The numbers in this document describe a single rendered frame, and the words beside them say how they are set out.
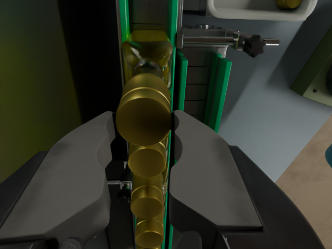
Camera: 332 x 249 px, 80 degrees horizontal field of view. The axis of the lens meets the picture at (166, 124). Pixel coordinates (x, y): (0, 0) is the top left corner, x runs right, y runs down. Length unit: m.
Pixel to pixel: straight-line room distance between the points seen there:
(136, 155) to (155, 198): 0.06
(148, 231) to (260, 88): 0.52
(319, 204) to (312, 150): 0.81
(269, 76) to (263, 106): 0.09
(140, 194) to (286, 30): 0.55
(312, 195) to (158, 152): 2.48
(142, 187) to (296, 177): 2.13
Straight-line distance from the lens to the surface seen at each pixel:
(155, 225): 0.26
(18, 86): 0.23
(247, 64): 0.62
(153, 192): 0.21
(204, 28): 0.44
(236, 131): 0.70
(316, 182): 2.48
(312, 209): 2.81
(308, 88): 0.66
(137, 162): 0.18
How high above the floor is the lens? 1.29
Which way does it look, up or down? 60 degrees down
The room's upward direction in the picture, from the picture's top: 174 degrees clockwise
